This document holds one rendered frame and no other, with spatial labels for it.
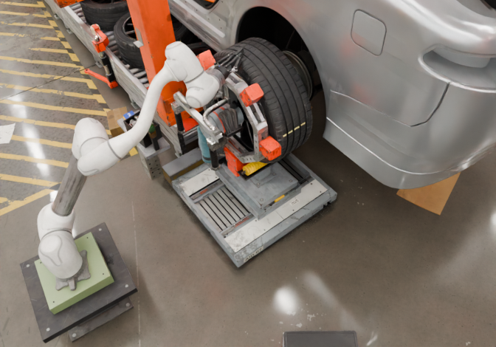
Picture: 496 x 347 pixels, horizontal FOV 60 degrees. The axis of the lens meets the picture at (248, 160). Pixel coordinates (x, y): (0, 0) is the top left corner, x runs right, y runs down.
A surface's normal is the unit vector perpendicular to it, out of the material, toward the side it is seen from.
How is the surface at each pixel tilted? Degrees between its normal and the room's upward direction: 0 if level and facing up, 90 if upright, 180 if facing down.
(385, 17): 81
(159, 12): 90
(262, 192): 0
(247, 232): 0
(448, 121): 89
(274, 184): 0
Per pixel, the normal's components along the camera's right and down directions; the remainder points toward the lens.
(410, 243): -0.04, -0.66
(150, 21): 0.60, 0.58
